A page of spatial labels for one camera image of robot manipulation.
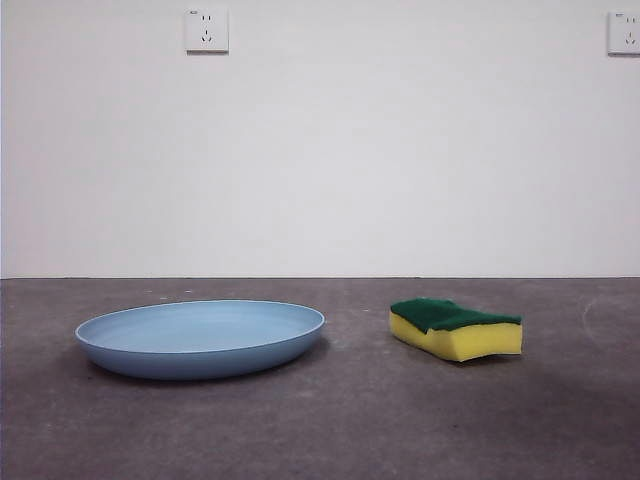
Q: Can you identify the blue round plate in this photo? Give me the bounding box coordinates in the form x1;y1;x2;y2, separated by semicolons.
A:
74;299;327;380

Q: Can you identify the white wall socket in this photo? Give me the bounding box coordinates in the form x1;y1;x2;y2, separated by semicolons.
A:
607;10;640;57
185;6;231;55

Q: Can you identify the yellow sponge with green pad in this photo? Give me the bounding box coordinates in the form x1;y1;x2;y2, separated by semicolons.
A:
389;298;524;364

